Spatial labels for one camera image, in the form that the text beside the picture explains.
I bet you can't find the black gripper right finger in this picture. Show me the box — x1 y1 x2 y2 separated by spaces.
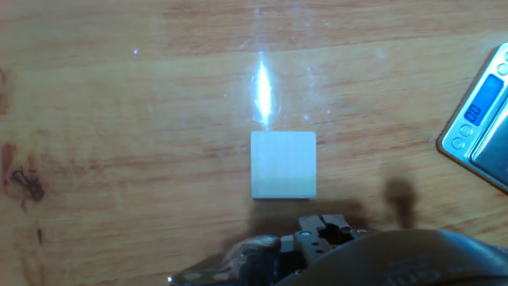
321 214 368 244

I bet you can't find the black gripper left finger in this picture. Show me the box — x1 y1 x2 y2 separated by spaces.
295 215 333 265

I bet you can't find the silver digital pocket scale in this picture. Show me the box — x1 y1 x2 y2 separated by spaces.
435 41 508 195

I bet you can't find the black embossed rubber cover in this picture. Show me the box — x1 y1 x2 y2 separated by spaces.
273 228 508 286

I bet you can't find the glossy wooden board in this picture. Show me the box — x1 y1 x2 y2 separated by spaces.
0 0 508 286

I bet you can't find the grey ribbon cable loop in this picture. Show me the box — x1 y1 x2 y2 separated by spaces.
168 234 281 286

